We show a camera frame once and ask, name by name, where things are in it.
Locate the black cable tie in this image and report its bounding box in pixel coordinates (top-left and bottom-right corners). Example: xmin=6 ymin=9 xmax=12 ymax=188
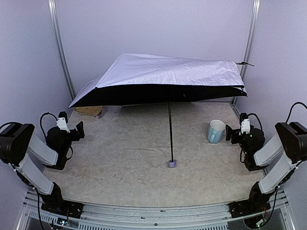
xmin=236 ymin=61 xmax=254 ymax=67

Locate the right aluminium frame post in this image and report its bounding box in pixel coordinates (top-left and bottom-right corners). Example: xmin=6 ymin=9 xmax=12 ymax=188
xmin=232 ymin=0 xmax=261 ymax=107

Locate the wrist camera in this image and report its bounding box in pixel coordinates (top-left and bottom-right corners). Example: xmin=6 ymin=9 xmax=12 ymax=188
xmin=239 ymin=113 xmax=250 ymax=135
xmin=57 ymin=111 xmax=70 ymax=133

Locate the lavender folding umbrella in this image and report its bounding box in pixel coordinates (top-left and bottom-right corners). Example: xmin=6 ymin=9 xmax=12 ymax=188
xmin=68 ymin=53 xmax=248 ymax=169

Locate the left aluminium frame post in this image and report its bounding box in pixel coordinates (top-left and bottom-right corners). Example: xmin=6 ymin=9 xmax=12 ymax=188
xmin=48 ymin=0 xmax=76 ymax=100

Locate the aluminium frame post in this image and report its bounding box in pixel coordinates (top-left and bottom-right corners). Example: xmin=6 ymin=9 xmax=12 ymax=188
xmin=48 ymin=0 xmax=76 ymax=100
xmin=232 ymin=0 xmax=261 ymax=107

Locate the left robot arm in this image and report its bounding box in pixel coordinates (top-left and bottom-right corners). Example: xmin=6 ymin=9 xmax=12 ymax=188
xmin=0 ymin=112 xmax=85 ymax=207

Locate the light blue mug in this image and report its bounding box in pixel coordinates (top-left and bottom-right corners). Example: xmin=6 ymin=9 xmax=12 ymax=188
xmin=207 ymin=119 xmax=225 ymax=144

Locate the front aluminium rail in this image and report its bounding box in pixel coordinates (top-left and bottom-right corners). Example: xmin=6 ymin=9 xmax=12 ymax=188
xmin=15 ymin=190 xmax=298 ymax=230

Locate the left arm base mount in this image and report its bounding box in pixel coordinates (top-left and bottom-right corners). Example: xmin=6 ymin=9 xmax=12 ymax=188
xmin=41 ymin=200 xmax=84 ymax=219

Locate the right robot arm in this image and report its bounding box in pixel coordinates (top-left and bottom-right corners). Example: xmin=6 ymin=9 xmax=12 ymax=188
xmin=225 ymin=113 xmax=307 ymax=207

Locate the yellow woven mat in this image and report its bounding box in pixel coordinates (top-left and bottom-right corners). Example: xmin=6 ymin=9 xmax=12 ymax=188
xmin=74 ymin=106 xmax=103 ymax=117

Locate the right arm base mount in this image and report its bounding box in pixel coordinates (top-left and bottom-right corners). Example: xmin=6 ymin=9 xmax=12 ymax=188
xmin=229 ymin=200 xmax=271 ymax=218

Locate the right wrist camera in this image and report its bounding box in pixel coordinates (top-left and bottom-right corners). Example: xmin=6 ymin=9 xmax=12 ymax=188
xmin=239 ymin=113 xmax=250 ymax=135

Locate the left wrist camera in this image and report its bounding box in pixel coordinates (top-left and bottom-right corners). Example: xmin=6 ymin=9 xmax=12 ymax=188
xmin=57 ymin=111 xmax=70 ymax=133

